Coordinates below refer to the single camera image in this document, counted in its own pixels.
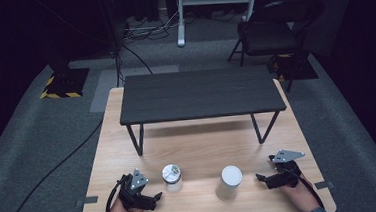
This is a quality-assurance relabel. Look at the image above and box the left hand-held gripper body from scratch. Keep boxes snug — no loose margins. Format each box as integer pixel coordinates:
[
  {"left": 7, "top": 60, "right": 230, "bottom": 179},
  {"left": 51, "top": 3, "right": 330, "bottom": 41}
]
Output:
[{"left": 115, "top": 167, "right": 155, "bottom": 212}]

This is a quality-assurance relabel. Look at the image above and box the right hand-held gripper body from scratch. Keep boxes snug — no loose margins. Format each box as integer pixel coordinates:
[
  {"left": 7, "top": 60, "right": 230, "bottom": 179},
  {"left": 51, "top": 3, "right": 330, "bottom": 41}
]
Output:
[{"left": 266, "top": 147, "right": 308, "bottom": 190}]

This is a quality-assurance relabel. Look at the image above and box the clear jar with white lid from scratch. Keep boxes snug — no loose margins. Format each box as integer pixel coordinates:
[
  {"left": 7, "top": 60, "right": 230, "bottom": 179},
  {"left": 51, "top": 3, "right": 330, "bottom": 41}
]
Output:
[{"left": 160, "top": 163, "right": 184, "bottom": 195}]

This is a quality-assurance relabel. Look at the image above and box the white cup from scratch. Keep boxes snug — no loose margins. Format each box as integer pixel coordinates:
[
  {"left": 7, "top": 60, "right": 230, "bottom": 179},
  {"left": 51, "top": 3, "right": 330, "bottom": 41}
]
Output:
[{"left": 213, "top": 163, "right": 246, "bottom": 201}]

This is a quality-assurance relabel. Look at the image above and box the grey tape strip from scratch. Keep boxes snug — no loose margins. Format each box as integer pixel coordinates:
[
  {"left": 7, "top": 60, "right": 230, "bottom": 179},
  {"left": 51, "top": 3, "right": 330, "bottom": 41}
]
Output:
[
  {"left": 314, "top": 179, "right": 335, "bottom": 191},
  {"left": 75, "top": 194, "right": 100, "bottom": 209}
]

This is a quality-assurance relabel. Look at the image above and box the black shelf riser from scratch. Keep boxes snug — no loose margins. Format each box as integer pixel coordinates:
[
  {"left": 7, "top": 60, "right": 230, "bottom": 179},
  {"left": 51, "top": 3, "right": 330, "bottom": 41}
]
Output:
[{"left": 116, "top": 63, "right": 291, "bottom": 159}]

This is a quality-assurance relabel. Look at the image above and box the black yellow-striped stand base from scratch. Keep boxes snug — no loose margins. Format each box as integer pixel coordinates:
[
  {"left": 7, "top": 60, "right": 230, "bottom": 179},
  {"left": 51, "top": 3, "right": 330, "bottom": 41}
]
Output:
[{"left": 38, "top": 67, "right": 92, "bottom": 101}]

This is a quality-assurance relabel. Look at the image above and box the black folding chair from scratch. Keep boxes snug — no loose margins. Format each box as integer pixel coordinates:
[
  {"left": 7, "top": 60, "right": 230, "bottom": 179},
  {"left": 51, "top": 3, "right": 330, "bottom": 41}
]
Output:
[{"left": 223, "top": 0, "right": 331, "bottom": 97}]

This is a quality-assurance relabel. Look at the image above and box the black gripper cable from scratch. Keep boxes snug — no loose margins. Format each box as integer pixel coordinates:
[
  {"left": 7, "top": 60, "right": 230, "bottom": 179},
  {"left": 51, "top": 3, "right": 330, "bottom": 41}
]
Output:
[
  {"left": 99, "top": 174, "right": 131, "bottom": 212},
  {"left": 289, "top": 165, "right": 326, "bottom": 212}
]

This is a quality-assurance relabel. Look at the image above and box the long black floor cable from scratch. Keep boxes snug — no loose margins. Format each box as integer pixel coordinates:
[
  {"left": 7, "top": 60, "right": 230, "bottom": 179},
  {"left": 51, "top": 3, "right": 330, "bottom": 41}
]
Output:
[{"left": 0, "top": 117, "right": 111, "bottom": 212}]

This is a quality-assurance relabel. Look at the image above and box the bundle of floor cables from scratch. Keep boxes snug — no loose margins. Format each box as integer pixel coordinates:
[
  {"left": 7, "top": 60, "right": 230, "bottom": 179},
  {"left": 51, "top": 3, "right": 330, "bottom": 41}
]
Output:
[{"left": 121, "top": 9, "right": 182, "bottom": 44}]

